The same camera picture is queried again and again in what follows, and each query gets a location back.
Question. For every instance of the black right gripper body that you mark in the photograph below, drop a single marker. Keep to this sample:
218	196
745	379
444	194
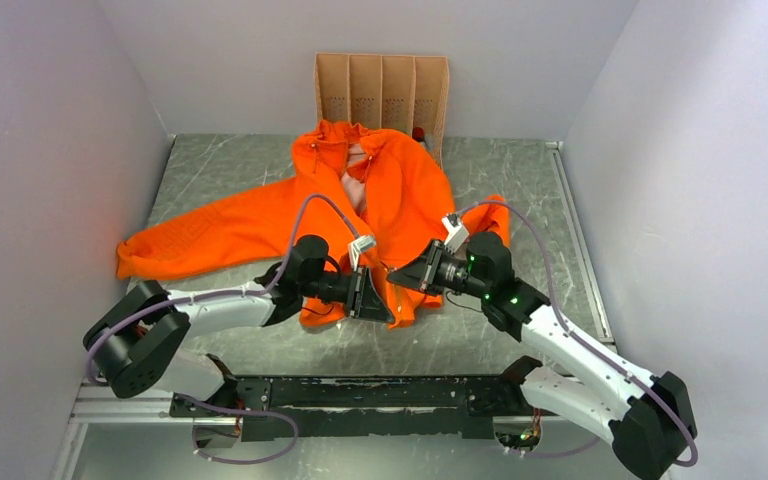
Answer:
454	273

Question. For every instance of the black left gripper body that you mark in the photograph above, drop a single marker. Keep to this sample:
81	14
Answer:
344	289

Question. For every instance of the orange jacket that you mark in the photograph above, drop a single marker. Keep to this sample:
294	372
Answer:
349	180

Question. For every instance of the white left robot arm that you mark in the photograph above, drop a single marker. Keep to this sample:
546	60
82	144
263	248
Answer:
136	345

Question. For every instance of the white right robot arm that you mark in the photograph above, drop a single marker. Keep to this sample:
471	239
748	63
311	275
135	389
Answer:
647	419

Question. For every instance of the tan perforated organizer rack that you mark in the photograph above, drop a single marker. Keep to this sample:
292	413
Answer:
390	91

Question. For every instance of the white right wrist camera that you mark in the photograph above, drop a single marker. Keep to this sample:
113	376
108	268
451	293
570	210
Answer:
457	233

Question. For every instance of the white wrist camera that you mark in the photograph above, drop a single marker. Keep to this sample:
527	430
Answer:
357	247
457	233

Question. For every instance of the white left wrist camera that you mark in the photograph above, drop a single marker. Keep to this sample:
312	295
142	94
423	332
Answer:
357	247

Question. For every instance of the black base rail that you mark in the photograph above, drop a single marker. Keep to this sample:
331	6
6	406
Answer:
470	406

